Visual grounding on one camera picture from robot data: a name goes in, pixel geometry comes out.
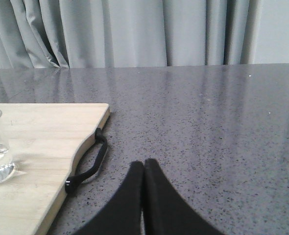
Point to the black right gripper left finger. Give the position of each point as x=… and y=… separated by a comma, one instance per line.
x=122, y=214

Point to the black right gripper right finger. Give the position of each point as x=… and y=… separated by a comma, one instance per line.
x=165, y=211

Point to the light wooden cutting board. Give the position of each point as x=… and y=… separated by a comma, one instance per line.
x=47, y=142

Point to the grey curtain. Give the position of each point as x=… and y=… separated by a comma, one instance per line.
x=142, y=33

